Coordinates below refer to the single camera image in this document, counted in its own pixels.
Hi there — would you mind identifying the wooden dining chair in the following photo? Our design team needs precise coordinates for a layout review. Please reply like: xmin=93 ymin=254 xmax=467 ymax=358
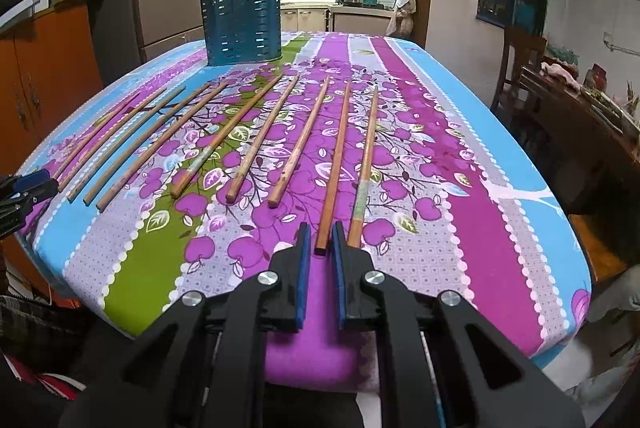
xmin=490 ymin=25 xmax=547 ymax=113

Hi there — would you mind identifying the wooden chopstick nine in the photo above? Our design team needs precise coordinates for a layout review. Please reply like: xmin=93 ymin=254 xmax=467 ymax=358
xmin=314 ymin=82 xmax=352 ymax=256

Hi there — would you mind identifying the wooden chopstick five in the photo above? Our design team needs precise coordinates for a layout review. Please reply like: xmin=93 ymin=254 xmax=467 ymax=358
xmin=95 ymin=79 xmax=230 ymax=213

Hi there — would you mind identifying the dark wooden side table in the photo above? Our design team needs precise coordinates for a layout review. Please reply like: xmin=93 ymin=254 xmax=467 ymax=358
xmin=520 ymin=68 xmax=639 ymax=260

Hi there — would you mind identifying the wooden chopstick ten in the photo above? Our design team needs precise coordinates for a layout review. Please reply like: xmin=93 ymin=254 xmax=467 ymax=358
xmin=347 ymin=87 xmax=378 ymax=248

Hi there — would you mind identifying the orange wooden cabinet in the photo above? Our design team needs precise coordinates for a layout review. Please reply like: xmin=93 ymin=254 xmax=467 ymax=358
xmin=1 ymin=0 xmax=103 ymax=175

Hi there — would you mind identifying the wooden chopstick seven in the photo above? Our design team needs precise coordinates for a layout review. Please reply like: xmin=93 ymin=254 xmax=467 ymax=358
xmin=226 ymin=74 xmax=300 ymax=204

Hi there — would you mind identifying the wooden chopstick three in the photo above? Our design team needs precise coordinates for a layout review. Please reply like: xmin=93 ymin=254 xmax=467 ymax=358
xmin=66 ymin=85 xmax=188 ymax=204

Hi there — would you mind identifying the wooden chopstick two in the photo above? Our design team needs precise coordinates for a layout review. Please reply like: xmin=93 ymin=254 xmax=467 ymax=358
xmin=58 ymin=87 xmax=166 ymax=193

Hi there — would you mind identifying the floral purple tablecloth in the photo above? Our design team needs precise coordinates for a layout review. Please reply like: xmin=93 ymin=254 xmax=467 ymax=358
xmin=18 ymin=33 xmax=591 ymax=366

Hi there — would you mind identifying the wooden chopstick six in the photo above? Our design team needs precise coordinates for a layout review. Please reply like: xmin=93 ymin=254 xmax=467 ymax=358
xmin=170 ymin=74 xmax=283 ymax=199

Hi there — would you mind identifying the wooden chopstick one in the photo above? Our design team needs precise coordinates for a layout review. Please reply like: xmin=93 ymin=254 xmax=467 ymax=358
xmin=51 ymin=94 xmax=141 ymax=181

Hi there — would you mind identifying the wooden chopstick eight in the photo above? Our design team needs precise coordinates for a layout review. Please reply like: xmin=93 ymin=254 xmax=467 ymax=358
xmin=267 ymin=76 xmax=331 ymax=209

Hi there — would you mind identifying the wooden chopstick four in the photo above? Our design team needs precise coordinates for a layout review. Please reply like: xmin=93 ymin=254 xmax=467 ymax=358
xmin=82 ymin=80 xmax=214 ymax=207

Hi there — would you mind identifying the blue perforated utensil holder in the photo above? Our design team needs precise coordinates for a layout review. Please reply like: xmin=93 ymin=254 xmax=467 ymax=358
xmin=200 ymin=0 xmax=281 ymax=66

